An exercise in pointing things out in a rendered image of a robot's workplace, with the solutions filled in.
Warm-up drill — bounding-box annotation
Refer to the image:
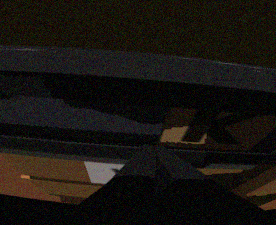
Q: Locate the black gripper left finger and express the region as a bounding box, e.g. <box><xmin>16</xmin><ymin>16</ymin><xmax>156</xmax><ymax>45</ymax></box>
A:
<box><xmin>0</xmin><ymin>144</ymin><xmax>161</xmax><ymax>225</ymax></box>

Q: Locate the brown wooden a-frame board stand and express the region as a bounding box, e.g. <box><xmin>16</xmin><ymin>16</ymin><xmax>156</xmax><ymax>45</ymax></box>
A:
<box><xmin>0</xmin><ymin>0</ymin><xmax>276</xmax><ymax>206</ymax></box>

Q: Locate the white paper card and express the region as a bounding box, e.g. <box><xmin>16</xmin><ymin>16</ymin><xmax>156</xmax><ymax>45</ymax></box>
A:
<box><xmin>85</xmin><ymin>162</ymin><xmax>123</xmax><ymax>184</ymax></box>

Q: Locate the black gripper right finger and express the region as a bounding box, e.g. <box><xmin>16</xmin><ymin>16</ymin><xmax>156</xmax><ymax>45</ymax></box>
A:
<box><xmin>153</xmin><ymin>145</ymin><xmax>276</xmax><ymax>225</ymax></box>

